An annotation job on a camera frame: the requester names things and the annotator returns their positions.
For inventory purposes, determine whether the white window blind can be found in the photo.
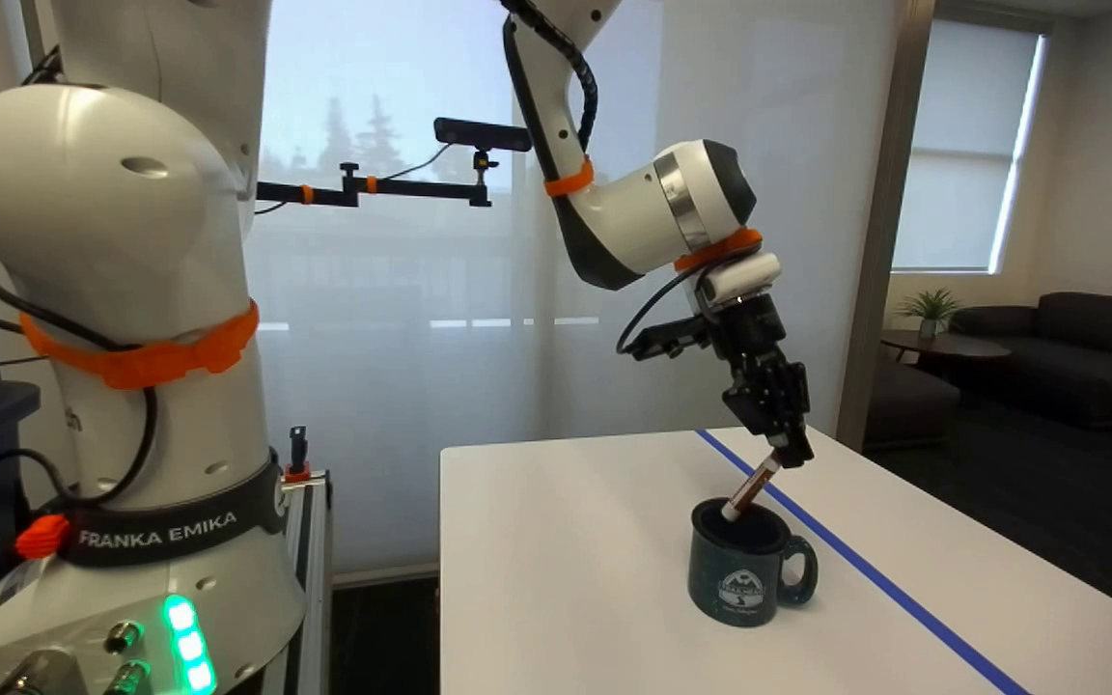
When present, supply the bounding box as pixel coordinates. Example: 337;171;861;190
888;15;1049;279

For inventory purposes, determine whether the blue tape strip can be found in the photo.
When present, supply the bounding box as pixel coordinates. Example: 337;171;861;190
691;426;1034;695

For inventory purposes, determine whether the white sheer curtain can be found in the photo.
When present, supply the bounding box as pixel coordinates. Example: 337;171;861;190
248;0;902;583

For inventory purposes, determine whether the dark green speckled mug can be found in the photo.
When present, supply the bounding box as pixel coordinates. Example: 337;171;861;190
686;495;825;632

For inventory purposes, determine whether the round dark coffee table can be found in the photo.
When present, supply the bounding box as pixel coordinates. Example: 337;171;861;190
879;329;1019;375

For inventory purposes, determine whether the orange cable clip band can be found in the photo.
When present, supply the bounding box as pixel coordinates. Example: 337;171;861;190
15;297;262;392

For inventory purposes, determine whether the dark grey sofa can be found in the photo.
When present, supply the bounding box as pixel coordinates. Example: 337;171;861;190
947;289;1112;432

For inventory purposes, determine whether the black exterior camera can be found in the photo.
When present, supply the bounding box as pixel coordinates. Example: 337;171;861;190
428;110;538;154

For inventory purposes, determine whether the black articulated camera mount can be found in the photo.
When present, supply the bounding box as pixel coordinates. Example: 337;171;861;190
253;145;500;211

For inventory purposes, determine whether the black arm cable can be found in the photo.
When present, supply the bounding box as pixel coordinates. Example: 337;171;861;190
499;0;605;176

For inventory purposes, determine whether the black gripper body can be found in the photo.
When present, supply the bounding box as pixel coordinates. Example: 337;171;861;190
708;297;795;378

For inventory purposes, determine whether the small potted plant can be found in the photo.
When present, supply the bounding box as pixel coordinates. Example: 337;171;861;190
902;283;960;348

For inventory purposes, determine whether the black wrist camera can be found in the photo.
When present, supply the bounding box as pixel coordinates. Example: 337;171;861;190
628;314;722;365

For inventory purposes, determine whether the orange Expo dry-erase marker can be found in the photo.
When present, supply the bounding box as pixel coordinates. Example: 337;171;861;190
718;446;786;525

